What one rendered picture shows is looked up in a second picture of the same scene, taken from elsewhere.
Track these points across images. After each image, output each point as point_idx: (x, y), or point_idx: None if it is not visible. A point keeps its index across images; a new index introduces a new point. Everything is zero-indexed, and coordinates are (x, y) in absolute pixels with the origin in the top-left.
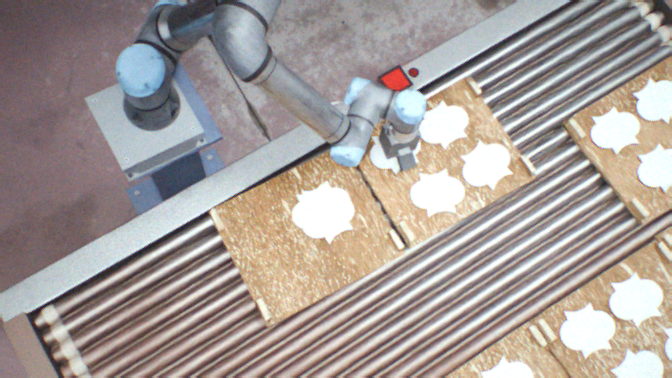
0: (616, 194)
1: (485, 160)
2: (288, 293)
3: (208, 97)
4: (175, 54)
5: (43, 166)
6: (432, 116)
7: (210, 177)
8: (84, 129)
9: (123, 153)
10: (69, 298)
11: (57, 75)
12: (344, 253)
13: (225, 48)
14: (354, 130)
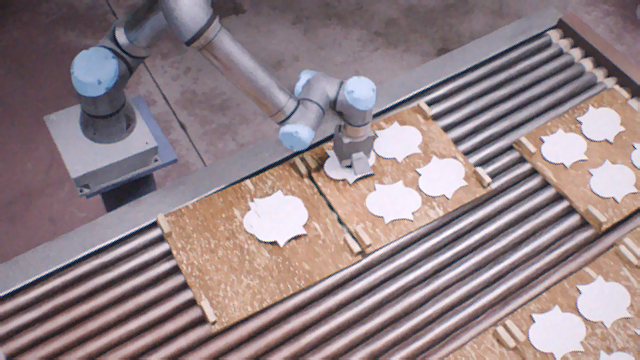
0: (572, 205)
1: (440, 172)
2: (236, 297)
3: (178, 178)
4: (131, 61)
5: (14, 240)
6: (386, 134)
7: (161, 189)
8: (58, 207)
9: (74, 163)
10: (2, 302)
11: (39, 160)
12: (297, 258)
13: (169, 6)
14: (303, 109)
